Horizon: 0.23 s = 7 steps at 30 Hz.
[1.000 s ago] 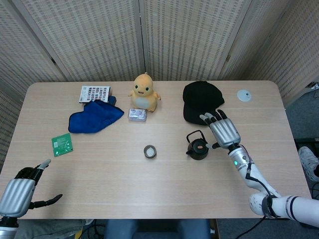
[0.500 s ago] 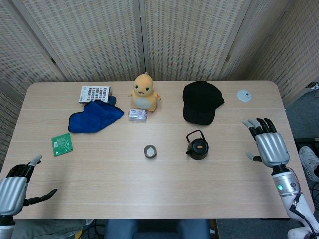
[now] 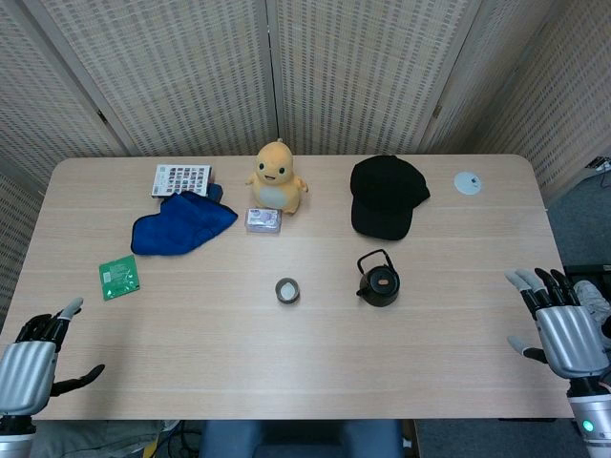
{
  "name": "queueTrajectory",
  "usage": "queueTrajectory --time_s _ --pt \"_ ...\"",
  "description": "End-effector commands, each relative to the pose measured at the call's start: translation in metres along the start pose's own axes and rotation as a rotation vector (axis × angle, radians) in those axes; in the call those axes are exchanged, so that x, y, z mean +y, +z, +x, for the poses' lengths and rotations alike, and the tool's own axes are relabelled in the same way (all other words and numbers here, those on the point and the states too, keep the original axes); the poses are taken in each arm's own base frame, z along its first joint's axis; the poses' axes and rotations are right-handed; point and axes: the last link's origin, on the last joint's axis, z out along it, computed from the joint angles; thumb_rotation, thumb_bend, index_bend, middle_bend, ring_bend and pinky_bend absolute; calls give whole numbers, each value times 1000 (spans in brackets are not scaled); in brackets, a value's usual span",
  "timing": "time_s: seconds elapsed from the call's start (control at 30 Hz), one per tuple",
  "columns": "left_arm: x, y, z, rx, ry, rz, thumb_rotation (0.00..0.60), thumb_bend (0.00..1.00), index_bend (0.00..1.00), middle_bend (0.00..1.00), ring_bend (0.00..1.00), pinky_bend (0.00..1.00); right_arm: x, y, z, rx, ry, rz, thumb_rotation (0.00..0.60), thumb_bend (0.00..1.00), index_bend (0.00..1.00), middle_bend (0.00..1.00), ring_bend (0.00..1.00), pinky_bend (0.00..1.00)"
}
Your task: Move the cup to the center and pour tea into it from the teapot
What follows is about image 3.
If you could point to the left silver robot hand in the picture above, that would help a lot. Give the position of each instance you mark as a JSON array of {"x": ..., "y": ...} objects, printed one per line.
[{"x": 26, "y": 372}]

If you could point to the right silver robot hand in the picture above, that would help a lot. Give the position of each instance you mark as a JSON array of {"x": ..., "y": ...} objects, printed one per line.
[{"x": 570, "y": 339}]

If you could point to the black teapot with lid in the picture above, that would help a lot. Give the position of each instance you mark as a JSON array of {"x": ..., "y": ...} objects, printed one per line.
[{"x": 379, "y": 284}]

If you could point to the small dark ceramic cup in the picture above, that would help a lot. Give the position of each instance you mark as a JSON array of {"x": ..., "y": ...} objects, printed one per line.
[{"x": 288, "y": 292}]

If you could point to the blue robot base seat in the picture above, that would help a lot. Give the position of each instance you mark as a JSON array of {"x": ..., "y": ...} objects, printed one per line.
[{"x": 296, "y": 439}]

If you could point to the white sneaker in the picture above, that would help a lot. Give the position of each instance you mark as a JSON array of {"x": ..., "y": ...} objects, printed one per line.
[{"x": 594, "y": 298}]

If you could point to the black metal stand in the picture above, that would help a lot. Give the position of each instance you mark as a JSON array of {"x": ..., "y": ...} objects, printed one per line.
[{"x": 587, "y": 272}]

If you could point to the olive grey fabric bundle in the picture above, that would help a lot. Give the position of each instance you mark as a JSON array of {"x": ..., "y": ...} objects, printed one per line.
[{"x": 95, "y": 441}]

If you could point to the green foil packet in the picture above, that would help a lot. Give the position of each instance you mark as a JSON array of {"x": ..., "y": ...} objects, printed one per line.
[{"x": 119, "y": 277}]

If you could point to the white power strip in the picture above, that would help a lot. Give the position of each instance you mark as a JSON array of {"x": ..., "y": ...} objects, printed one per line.
[{"x": 599, "y": 164}]

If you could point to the blue microfibre cloth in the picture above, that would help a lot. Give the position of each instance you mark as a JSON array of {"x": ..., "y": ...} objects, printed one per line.
[{"x": 176, "y": 226}]

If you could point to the black baseball cap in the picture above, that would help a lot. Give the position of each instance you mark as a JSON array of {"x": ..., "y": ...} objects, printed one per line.
[{"x": 384, "y": 195}]

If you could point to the colour swatch card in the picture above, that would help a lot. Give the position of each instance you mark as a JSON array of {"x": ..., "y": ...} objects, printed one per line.
[{"x": 181, "y": 179}]

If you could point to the small clear plastic box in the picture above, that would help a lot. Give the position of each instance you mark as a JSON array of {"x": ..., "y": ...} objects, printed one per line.
[{"x": 262, "y": 221}]

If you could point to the yellow plush dinosaur toy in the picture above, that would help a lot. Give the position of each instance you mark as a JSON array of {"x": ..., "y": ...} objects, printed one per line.
[{"x": 274, "y": 183}]

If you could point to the woven folding screen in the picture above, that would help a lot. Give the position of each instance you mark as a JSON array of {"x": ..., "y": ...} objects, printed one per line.
[{"x": 191, "y": 71}]

